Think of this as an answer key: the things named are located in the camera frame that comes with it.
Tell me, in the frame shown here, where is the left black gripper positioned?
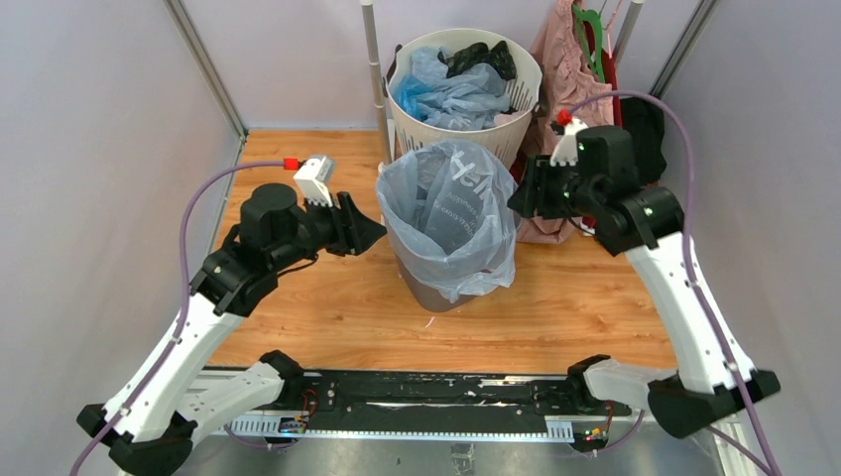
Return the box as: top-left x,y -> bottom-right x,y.
273,188 -> 389,270

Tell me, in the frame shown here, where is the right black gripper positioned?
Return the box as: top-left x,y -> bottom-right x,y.
506,155 -> 602,220

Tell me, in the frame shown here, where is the white slotted laundry basket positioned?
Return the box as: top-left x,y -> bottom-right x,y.
386,28 -> 542,167

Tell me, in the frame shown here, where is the light blue plastic bag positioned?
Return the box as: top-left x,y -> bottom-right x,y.
375,140 -> 519,302

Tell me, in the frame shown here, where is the grey mesh trash bin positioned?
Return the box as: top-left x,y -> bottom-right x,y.
396,258 -> 475,313

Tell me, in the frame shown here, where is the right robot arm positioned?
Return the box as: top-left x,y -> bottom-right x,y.
508,119 -> 781,438

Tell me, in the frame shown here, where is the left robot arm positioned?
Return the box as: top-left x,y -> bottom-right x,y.
77,183 -> 386,475

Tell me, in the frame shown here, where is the pink plastic bag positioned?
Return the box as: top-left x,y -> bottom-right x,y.
494,111 -> 529,127

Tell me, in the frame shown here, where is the white rack base foot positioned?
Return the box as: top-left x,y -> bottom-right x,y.
386,118 -> 398,163

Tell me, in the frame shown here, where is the pink hanging garment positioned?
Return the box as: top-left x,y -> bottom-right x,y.
511,0 -> 615,244

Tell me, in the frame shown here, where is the black garment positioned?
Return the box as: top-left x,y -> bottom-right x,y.
620,97 -> 667,184

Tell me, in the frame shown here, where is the crumpled pale blue bag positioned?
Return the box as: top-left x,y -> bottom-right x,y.
408,47 -> 511,132

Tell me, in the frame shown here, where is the bright blue plastic bag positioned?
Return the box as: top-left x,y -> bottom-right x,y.
393,74 -> 433,122

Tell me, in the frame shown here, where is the black plastic bag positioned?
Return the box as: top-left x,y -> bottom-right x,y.
437,41 -> 517,81

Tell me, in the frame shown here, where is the green clothes hanger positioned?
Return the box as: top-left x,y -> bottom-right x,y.
571,4 -> 605,82

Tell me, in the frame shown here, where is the silver clothes rack pole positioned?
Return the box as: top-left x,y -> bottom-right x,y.
359,0 -> 389,165

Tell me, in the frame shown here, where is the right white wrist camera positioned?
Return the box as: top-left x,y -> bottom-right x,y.
549,109 -> 588,167

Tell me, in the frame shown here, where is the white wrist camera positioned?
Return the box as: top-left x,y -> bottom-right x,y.
549,109 -> 588,167
283,155 -> 335,207

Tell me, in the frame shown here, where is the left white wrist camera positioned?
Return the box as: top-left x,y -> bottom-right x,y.
283,155 -> 335,207

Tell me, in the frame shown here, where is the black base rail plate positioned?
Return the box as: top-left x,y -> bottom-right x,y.
263,370 -> 632,439

